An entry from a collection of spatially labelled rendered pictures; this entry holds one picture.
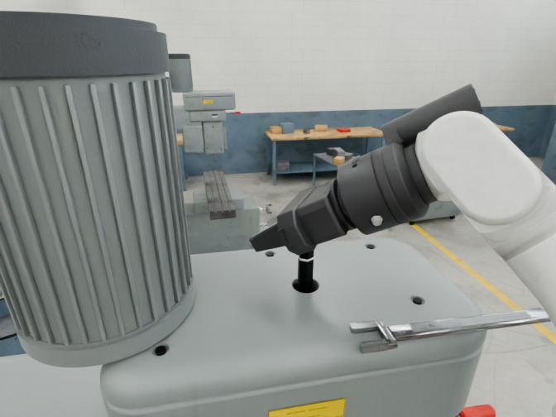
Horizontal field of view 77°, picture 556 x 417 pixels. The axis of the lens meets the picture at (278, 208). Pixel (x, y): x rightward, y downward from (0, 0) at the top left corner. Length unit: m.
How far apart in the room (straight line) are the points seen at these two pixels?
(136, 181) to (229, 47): 6.59
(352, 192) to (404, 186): 0.05
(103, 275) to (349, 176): 0.26
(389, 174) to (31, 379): 0.56
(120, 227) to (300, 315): 0.23
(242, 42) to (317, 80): 1.55
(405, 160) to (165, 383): 0.33
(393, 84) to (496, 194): 7.50
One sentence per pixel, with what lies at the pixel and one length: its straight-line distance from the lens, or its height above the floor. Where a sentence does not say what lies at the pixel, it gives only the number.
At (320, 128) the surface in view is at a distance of 6.92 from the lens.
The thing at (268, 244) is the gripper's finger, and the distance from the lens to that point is 0.45.
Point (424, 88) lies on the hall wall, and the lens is 8.18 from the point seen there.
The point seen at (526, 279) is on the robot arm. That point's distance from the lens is 0.38.
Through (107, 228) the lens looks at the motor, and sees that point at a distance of 0.35.
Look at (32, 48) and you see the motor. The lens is 0.32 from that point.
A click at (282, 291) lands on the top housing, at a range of 0.49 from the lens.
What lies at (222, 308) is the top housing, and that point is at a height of 1.89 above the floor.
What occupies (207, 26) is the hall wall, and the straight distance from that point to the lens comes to 6.91.
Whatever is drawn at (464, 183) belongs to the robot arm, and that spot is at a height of 2.08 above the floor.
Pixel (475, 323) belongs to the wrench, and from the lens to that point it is 0.49.
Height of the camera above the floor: 2.18
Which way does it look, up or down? 23 degrees down
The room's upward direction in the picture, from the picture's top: straight up
